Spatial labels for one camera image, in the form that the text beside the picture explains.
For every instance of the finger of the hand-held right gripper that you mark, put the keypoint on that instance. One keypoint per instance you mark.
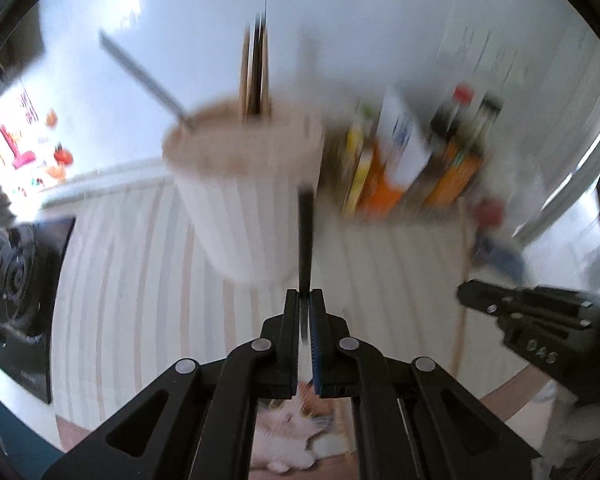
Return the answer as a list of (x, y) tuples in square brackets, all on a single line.
[(530, 296)]

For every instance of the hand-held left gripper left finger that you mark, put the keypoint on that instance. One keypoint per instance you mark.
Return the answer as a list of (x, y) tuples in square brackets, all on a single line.
[(285, 332)]

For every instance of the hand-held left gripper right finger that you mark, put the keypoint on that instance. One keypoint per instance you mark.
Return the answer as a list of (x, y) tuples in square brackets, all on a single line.
[(316, 350)]

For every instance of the dark brown chopstick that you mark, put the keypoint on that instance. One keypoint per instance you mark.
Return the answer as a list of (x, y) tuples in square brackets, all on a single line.
[(254, 70), (145, 82), (305, 240)]

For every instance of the beige round chopstick holder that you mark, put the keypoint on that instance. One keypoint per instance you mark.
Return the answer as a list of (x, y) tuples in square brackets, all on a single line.
[(240, 210)]

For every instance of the light wooden chopstick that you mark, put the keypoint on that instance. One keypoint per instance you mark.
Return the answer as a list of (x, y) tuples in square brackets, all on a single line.
[(265, 70), (243, 70)]

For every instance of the light chopstick with green mark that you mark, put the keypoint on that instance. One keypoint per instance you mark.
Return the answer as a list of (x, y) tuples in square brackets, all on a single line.
[(461, 300)]

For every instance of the red item in bag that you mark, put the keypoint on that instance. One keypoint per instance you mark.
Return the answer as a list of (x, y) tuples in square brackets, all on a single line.
[(490, 211)]

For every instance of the plastic bag with white contents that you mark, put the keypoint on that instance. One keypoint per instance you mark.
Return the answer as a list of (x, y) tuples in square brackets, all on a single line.
[(515, 180)]

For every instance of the clear seasoning tray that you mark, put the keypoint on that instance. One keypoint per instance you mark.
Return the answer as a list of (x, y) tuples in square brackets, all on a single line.
[(430, 214)]

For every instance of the dark sauce bottle orange label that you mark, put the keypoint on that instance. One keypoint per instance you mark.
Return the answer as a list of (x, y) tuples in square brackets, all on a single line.
[(467, 160)]

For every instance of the striped cat print table mat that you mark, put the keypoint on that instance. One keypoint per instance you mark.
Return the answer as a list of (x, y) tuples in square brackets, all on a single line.
[(130, 285)]

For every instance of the yellow seasoning packet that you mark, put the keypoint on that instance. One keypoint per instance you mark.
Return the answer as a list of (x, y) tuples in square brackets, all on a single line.
[(360, 170)]

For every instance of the dark sauce bottle red cap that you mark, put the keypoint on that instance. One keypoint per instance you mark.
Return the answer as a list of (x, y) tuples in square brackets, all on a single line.
[(450, 130)]

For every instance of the green seasoning packet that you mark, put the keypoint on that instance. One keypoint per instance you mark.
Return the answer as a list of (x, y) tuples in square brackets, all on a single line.
[(365, 112)]

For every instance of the black gas stove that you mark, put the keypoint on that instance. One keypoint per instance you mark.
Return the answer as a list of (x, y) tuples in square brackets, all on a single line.
[(15, 285)]

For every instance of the range hood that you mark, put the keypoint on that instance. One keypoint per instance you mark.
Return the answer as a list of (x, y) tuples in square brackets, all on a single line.
[(7, 55)]

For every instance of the colourful wall stickers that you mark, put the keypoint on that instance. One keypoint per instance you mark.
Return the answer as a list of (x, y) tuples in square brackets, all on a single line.
[(20, 155)]

